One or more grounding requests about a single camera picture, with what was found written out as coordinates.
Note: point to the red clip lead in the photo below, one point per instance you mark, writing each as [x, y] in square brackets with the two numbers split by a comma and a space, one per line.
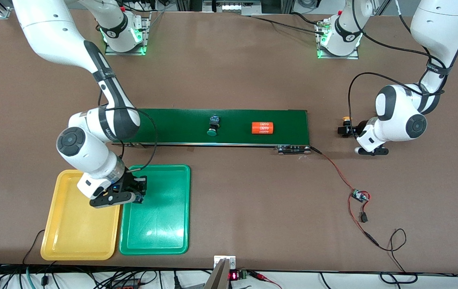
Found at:
[259, 275]

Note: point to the small green controller board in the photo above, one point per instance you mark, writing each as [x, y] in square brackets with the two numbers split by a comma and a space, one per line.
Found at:
[359, 196]

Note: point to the orange cylinder marked 4680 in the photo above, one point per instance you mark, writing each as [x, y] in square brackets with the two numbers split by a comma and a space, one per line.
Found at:
[262, 128]

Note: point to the aluminium frame rack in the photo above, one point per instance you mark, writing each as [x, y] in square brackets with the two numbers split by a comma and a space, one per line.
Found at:
[209, 6]

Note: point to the yellow plastic tray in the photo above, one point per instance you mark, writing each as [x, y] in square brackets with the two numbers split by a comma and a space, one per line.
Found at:
[76, 233]

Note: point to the aluminium corner profile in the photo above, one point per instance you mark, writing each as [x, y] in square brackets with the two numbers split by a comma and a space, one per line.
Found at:
[3, 12]

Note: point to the green belt conveyor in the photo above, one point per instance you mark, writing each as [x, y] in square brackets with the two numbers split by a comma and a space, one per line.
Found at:
[172, 124]

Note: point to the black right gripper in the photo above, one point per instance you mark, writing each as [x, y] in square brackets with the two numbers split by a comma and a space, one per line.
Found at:
[129, 184]

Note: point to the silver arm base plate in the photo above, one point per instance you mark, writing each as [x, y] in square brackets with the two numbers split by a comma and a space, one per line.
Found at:
[337, 57]
[124, 52]

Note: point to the orange power strip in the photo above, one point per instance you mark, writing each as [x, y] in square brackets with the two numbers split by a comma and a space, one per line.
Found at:
[126, 285]

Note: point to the black inline connector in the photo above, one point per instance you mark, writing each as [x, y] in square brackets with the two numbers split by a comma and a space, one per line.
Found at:
[363, 218]

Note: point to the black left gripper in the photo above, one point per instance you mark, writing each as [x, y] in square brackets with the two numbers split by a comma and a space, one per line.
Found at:
[354, 129]

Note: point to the yellow mushroom push button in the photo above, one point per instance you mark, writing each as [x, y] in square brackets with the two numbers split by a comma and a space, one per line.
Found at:
[346, 118]

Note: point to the red LED display module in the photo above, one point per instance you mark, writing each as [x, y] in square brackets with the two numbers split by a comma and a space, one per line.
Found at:
[237, 275]

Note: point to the green plastic tray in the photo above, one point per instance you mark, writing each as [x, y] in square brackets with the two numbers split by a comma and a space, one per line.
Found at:
[160, 216]

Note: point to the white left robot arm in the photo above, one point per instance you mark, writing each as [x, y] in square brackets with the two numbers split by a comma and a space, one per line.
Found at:
[397, 116]

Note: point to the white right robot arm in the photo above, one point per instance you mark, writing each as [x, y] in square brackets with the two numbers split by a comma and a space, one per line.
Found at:
[80, 148]

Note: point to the grey metal pole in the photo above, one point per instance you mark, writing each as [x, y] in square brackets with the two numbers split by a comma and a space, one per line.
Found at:
[219, 277]

